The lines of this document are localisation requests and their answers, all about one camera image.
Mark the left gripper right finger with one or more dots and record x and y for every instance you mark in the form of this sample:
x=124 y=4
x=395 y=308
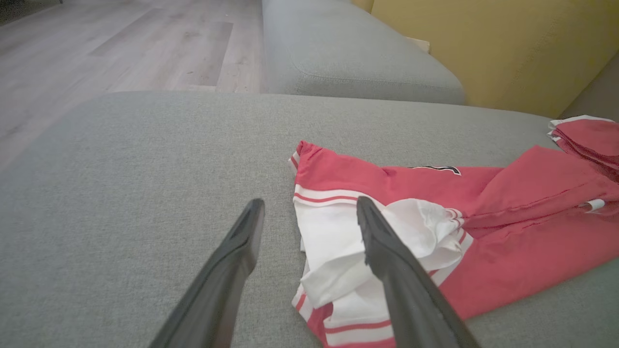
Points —
x=411 y=299

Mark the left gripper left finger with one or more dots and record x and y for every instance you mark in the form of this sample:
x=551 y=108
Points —
x=217 y=295

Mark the red and white basketball jersey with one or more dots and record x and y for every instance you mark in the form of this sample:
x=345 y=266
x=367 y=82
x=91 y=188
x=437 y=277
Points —
x=508 y=251

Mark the red garment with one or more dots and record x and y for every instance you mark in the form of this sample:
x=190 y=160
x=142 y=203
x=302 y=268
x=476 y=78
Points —
x=595 y=140

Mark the grey sofa seat section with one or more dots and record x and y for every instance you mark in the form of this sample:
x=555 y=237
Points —
x=348 y=53

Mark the yellow sofa back cushion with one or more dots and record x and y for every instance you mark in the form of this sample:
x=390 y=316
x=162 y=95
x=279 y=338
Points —
x=508 y=53

